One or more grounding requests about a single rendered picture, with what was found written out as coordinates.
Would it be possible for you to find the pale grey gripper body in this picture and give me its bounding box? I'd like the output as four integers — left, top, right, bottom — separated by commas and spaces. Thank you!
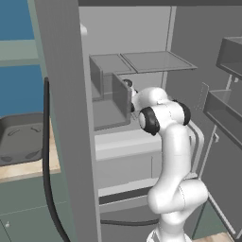
122, 78, 136, 92

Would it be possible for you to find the grey translucent fridge drawer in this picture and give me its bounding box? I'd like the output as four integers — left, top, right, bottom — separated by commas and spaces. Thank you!
88, 53, 133, 131

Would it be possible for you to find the grey fridge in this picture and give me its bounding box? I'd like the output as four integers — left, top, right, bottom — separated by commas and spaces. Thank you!
78, 0, 242, 242

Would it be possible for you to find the white fridge drawer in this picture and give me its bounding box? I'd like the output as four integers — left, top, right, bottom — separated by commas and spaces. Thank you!
94, 128, 165, 163

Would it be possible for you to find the white fridge lamp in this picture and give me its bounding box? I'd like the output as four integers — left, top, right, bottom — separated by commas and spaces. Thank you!
79, 23, 88, 37

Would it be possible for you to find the grey fridge door with bins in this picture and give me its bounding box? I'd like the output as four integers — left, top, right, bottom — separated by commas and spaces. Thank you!
165, 5, 242, 242

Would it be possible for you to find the teal base cupboard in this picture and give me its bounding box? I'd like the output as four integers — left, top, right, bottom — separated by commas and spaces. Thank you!
0, 172, 78, 242
191, 200, 229, 241

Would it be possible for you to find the black curved door handle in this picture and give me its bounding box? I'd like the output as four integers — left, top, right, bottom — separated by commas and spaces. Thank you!
42, 77, 72, 242

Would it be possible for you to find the black freezer drawer handle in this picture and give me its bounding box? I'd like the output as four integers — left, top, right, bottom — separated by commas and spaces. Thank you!
100, 217, 161, 227

